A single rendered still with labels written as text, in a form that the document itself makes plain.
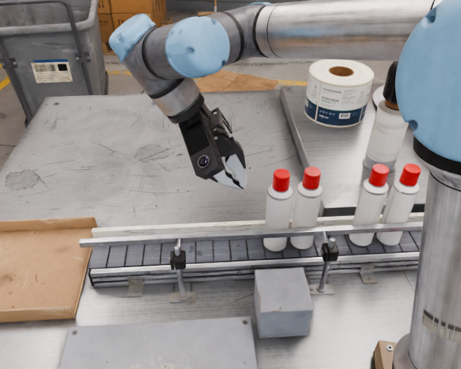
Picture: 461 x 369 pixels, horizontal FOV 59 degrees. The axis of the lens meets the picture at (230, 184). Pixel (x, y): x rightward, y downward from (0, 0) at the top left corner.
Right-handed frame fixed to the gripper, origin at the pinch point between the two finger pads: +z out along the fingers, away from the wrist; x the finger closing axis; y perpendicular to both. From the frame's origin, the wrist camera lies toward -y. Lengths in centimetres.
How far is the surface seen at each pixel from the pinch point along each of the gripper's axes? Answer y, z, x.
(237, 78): 269, 100, 32
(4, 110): 230, 10, 191
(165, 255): -0.7, 7.5, 23.5
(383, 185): -0.4, 15.2, -24.2
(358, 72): 57, 24, -35
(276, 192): -0.5, 4.9, -5.3
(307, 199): -1.2, 9.4, -10.0
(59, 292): -5.4, 0.0, 45.6
